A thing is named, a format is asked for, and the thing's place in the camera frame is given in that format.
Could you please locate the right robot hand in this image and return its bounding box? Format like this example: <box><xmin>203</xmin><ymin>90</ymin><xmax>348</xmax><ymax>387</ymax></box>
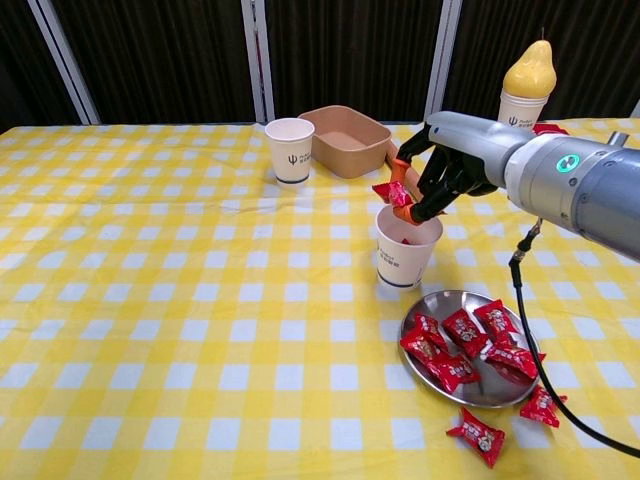
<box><xmin>389</xmin><ymin>110</ymin><xmax>521</xmax><ymax>226</ymax></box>

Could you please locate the white paper cup blue logo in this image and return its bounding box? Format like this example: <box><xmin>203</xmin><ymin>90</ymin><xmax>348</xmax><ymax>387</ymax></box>
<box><xmin>499</xmin><ymin>89</ymin><xmax>549</xmax><ymax>132</ymax></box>
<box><xmin>374</xmin><ymin>203</ymin><xmax>445</xmax><ymax>291</ymax></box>
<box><xmin>263</xmin><ymin>117</ymin><xmax>316</xmax><ymax>187</ymax></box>

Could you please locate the round metal plate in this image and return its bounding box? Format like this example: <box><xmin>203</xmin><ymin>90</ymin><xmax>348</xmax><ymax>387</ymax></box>
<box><xmin>399</xmin><ymin>289</ymin><xmax>544</xmax><ymax>407</ymax></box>

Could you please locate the wooden rolling pin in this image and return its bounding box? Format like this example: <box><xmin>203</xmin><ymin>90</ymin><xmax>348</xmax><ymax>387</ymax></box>
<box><xmin>384</xmin><ymin>144</ymin><xmax>424</xmax><ymax>201</ymax></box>

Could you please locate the yellow pear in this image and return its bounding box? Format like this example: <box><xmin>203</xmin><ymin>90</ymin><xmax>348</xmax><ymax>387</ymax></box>
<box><xmin>502</xmin><ymin>27</ymin><xmax>558</xmax><ymax>99</ymax></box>

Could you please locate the brown paper food box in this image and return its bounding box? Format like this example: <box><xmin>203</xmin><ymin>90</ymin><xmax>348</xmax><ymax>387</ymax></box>
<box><xmin>297</xmin><ymin>104</ymin><xmax>393</xmax><ymax>179</ymax></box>

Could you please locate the yellow white checkered tablecloth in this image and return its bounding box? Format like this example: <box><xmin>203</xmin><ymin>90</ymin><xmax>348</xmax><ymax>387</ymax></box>
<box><xmin>0</xmin><ymin>118</ymin><xmax>640</xmax><ymax>480</ymax></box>

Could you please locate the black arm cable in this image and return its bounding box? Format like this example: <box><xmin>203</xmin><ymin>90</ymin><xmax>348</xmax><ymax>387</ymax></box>
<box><xmin>508</xmin><ymin>217</ymin><xmax>640</xmax><ymax>459</ymax></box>

